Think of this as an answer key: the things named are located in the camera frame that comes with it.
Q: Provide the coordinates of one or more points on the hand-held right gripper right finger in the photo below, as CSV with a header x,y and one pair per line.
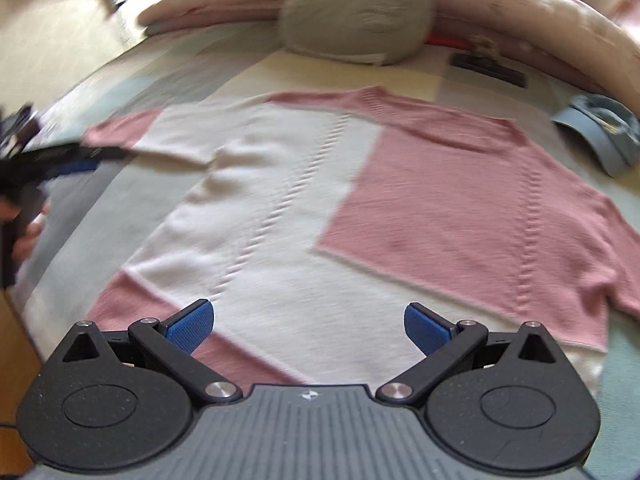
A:
x,y
425,330

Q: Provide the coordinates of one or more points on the blue cap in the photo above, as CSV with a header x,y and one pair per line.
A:
x,y
600,130

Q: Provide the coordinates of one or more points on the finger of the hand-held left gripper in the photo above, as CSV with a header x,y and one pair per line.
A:
x,y
70,168
80,151

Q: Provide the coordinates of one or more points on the person's left hand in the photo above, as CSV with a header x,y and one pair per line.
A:
x,y
30,240

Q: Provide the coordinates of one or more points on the pink and white knit sweater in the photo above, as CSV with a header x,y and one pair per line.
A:
x,y
450,200

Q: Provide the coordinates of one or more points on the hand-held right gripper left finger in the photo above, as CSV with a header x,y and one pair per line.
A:
x,y
190,327

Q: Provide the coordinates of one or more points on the grey cat cushion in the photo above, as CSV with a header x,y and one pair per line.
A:
x,y
350,15

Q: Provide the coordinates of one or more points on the cream floral long pillow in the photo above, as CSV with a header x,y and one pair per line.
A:
x,y
550,25

